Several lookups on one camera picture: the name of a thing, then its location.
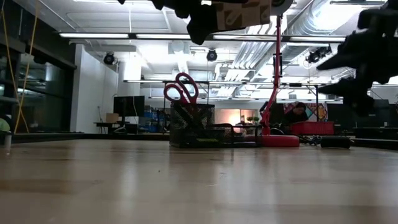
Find colourful wall picture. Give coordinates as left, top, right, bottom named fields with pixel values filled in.
left=306, top=103, right=328, bottom=122

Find black computer monitor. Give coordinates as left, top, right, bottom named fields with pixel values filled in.
left=113, top=95, right=146, bottom=118

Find yellow hanging cable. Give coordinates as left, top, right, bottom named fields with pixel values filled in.
left=1, top=0, right=40, bottom=133

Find red desk lamp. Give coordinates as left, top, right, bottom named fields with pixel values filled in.
left=259, top=0, right=300, bottom=147

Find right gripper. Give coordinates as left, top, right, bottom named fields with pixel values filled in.
left=317, top=0, right=398, bottom=118

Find person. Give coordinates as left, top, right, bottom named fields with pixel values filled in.
left=281, top=101, right=308, bottom=125

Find dark background equipment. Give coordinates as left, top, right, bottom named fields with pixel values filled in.
left=326, top=98, right=398, bottom=139

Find black aluminium table frame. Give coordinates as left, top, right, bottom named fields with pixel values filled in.
left=0, top=132, right=398, bottom=151

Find pink sticky note pad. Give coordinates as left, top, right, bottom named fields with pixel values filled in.
left=216, top=0, right=272, bottom=32

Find dark background table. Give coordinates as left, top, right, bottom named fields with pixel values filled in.
left=94, top=121, right=139, bottom=134

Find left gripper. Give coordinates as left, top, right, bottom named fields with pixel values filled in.
left=118, top=0, right=218, bottom=45

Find long ceiling light bar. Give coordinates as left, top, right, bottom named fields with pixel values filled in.
left=58, top=32, right=346, bottom=43

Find red storage bin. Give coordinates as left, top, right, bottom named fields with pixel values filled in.
left=289, top=121, right=335, bottom=136

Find black mesh desk organizer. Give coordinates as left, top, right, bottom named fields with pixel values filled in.
left=169, top=102, right=262, bottom=149

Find red handled scissors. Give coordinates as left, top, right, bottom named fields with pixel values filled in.
left=164, top=72, right=200, bottom=105

